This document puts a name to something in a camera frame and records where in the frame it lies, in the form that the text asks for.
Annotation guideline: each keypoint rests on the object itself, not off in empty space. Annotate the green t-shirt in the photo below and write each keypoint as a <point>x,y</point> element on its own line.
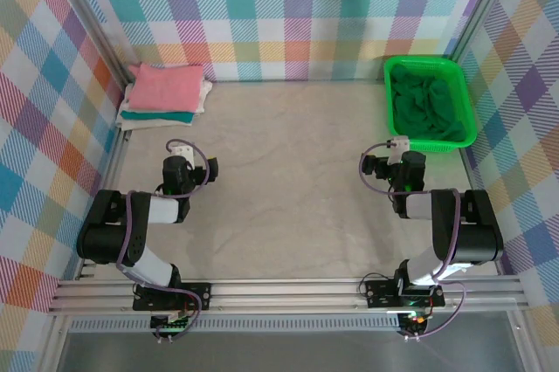
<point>425,103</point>

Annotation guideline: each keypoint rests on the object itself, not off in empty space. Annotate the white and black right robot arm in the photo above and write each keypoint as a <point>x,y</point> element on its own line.
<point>476,241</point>

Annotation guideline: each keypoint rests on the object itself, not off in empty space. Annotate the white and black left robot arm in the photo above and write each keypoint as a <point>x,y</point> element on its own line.
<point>105,241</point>

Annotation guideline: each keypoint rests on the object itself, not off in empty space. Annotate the cream folded t-shirt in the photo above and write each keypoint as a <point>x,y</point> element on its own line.
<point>148,125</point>

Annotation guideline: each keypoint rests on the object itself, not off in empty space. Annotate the teal folded t-shirt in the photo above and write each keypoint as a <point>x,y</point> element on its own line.
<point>157,116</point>

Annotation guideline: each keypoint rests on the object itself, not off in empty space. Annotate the pink folded t-shirt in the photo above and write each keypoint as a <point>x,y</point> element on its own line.
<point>168,88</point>

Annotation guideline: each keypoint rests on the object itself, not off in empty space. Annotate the green plastic basket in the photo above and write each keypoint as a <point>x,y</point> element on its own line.
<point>464,84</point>

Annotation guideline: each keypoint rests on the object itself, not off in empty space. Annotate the grey metal panel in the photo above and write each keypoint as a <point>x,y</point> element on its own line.
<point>284,352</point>

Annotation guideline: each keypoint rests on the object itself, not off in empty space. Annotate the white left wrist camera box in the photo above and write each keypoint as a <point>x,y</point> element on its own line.
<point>181,154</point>

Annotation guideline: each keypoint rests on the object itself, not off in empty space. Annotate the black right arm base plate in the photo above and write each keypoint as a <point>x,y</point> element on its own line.
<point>380,293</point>

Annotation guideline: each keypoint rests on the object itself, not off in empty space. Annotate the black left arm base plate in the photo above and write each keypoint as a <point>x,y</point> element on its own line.
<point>198,295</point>

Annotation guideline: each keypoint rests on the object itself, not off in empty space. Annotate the long aluminium frame rail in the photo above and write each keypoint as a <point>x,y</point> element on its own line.
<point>284,293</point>

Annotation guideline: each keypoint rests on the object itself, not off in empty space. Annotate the aluminium corner post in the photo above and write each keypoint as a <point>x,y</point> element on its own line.
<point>482,5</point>
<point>105,40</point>

